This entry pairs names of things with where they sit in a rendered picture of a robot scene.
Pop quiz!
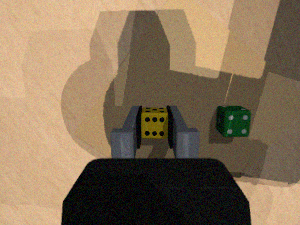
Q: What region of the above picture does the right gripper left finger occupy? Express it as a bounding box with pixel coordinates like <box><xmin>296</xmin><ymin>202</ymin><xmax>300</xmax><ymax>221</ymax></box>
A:
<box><xmin>110</xmin><ymin>106</ymin><xmax>142</xmax><ymax>158</ymax></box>

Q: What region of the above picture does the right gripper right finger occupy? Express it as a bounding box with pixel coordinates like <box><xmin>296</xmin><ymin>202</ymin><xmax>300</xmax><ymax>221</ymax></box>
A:
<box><xmin>167</xmin><ymin>105</ymin><xmax>200</xmax><ymax>158</ymax></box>

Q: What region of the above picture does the green die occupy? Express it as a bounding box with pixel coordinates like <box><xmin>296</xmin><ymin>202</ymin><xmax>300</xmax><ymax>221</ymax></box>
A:
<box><xmin>216</xmin><ymin>106</ymin><xmax>251</xmax><ymax>137</ymax></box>

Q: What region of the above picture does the tan mat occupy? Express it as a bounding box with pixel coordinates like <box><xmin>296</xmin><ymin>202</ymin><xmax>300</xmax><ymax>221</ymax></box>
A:
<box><xmin>74</xmin><ymin>0</ymin><xmax>300</xmax><ymax>182</ymax></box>

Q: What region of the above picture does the yellow die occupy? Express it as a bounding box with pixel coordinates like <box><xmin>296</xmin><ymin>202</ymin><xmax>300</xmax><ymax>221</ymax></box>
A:
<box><xmin>141</xmin><ymin>107</ymin><xmax>168</xmax><ymax>139</ymax></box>

